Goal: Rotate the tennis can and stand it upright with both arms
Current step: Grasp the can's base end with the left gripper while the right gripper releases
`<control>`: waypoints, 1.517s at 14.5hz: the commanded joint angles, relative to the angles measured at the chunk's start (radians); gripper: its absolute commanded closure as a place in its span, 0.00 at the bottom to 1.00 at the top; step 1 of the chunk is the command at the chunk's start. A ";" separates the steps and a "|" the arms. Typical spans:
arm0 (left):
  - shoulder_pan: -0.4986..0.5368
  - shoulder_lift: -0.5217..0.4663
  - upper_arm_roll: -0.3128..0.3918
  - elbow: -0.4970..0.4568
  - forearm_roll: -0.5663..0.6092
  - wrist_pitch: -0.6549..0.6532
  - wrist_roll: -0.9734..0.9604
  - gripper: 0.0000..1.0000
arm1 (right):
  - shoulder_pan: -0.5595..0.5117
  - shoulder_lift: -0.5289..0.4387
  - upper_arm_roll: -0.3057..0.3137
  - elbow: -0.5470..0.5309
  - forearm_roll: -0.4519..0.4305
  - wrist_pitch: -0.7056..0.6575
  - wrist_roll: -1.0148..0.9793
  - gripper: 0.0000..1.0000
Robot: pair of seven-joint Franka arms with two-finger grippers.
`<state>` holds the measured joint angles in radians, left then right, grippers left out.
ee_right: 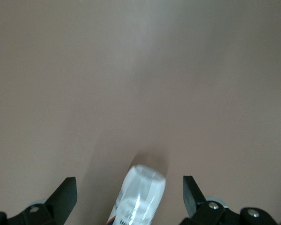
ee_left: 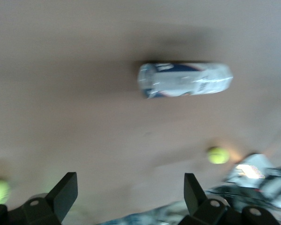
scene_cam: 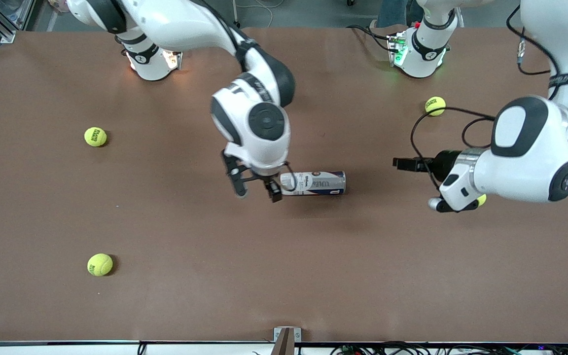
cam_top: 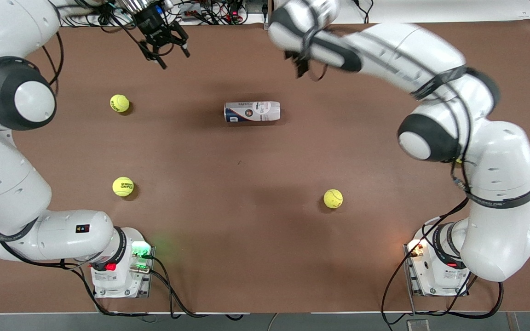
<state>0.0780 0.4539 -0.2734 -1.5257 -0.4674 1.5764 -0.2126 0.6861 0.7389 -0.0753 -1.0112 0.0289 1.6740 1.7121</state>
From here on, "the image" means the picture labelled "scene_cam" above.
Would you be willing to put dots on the clear tennis ball can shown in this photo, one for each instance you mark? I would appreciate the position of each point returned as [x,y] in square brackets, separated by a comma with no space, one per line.
[316,183]

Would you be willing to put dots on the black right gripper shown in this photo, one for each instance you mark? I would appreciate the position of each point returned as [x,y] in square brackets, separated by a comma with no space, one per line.
[273,190]

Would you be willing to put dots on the yellow tennis ball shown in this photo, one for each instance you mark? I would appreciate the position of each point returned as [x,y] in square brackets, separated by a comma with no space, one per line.
[482,199]
[100,265]
[435,105]
[95,136]

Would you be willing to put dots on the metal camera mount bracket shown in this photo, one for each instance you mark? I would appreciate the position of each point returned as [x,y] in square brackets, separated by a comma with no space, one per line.
[286,340]

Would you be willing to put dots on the metal stand with caster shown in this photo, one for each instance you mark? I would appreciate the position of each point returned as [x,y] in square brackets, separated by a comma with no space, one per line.
[235,10]

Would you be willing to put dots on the aluminium frame post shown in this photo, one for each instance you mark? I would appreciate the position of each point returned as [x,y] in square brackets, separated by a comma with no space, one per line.
[8,37]

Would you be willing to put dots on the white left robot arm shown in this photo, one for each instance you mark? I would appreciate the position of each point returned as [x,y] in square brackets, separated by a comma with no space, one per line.
[530,162]

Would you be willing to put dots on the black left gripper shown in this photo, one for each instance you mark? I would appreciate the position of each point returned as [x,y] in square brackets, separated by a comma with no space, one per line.
[444,162]

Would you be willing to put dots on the blue jeans leg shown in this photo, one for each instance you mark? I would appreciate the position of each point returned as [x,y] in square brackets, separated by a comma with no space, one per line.
[393,12]

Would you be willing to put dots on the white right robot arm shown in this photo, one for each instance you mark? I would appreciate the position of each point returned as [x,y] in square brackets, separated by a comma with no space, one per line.
[180,24]

